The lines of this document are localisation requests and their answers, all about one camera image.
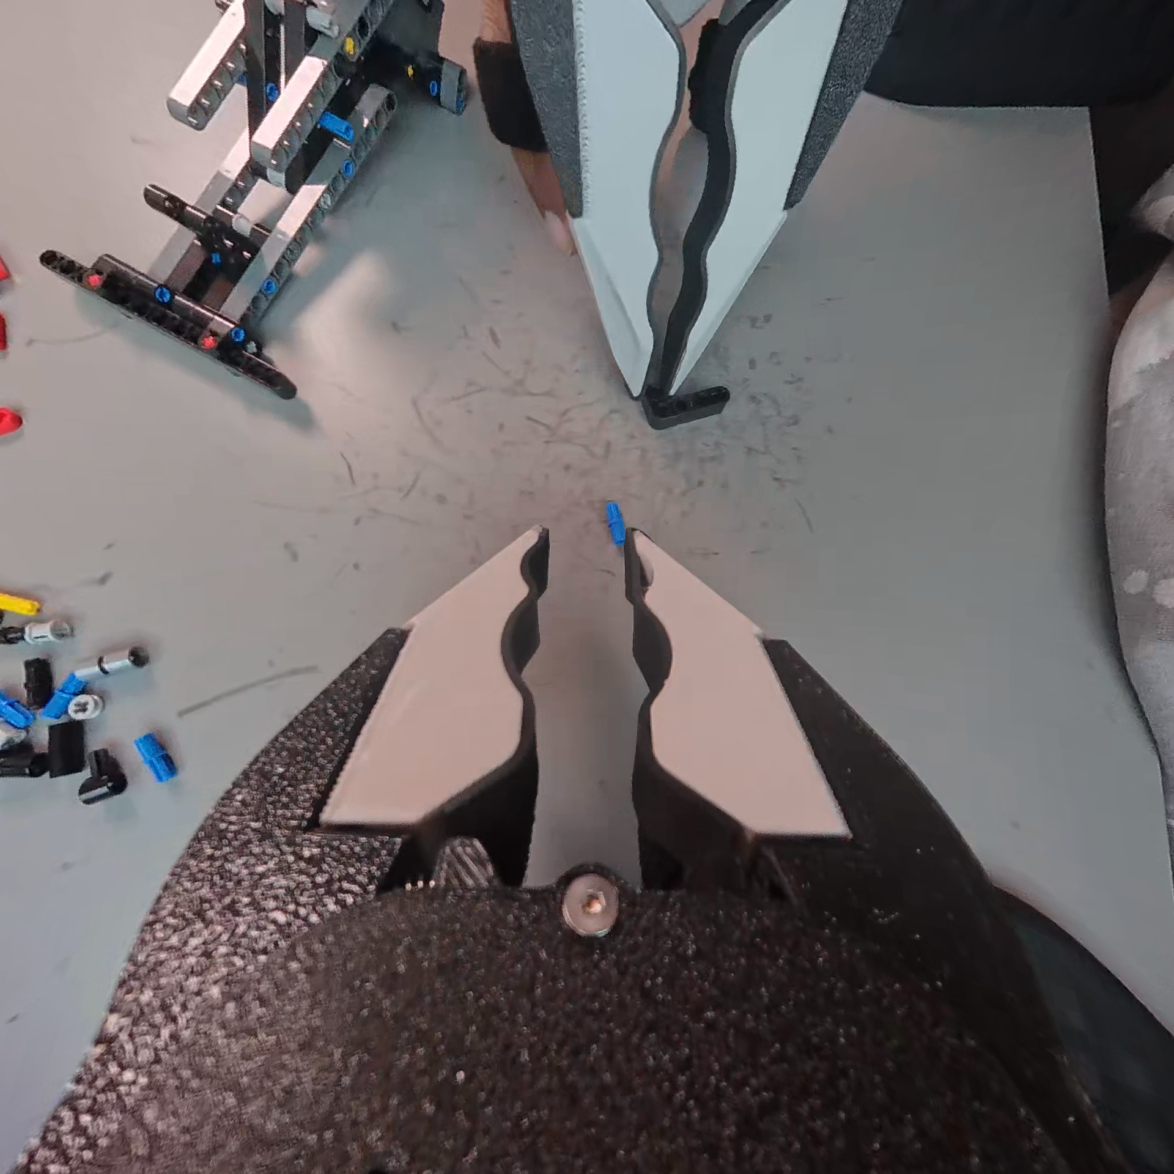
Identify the black angled beam brick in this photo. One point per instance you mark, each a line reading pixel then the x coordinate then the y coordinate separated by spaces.
pixel 684 409

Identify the white toy truck model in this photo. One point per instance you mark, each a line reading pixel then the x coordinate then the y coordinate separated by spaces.
pixel 275 130

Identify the grey desk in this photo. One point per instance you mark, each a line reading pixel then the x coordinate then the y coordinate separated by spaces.
pixel 918 459

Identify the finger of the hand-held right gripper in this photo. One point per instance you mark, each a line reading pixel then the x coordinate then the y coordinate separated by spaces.
pixel 615 138
pixel 781 110

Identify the pile of blue black pins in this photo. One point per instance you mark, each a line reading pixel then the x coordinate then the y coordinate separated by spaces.
pixel 63 747

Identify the person's right hand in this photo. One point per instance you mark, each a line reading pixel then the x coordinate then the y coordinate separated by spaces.
pixel 551 200

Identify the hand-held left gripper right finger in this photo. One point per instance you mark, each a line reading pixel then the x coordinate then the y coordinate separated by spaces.
pixel 742 735

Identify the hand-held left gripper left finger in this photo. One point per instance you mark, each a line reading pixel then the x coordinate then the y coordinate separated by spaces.
pixel 441 724

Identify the blue connector pin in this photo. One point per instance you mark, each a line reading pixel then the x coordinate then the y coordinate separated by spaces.
pixel 616 526

